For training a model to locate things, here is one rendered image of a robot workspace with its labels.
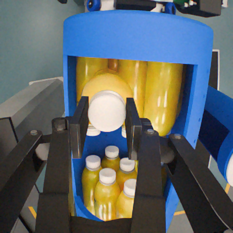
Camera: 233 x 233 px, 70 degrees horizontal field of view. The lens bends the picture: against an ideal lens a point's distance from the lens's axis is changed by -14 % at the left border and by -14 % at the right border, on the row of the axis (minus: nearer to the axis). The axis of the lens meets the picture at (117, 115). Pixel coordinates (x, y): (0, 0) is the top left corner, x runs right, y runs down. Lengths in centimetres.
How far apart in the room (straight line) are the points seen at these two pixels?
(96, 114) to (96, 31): 11
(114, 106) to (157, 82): 17
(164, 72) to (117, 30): 14
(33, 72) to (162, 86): 135
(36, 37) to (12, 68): 34
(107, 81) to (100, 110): 5
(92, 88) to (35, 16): 141
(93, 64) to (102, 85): 17
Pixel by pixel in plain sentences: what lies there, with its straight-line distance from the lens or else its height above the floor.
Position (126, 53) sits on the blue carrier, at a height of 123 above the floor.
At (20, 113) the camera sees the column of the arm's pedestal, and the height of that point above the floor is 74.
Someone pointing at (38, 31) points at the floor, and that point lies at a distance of 158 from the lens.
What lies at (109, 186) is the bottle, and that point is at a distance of 47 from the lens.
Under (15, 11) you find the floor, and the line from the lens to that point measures 169.
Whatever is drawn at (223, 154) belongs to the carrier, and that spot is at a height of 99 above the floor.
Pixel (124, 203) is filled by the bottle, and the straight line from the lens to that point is 44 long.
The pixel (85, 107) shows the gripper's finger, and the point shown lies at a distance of 17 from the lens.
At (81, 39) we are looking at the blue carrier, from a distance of 27.
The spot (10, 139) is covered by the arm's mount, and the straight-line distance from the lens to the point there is 61.
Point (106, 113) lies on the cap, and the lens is 19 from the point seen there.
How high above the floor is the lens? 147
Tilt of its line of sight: 68 degrees down
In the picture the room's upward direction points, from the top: 175 degrees clockwise
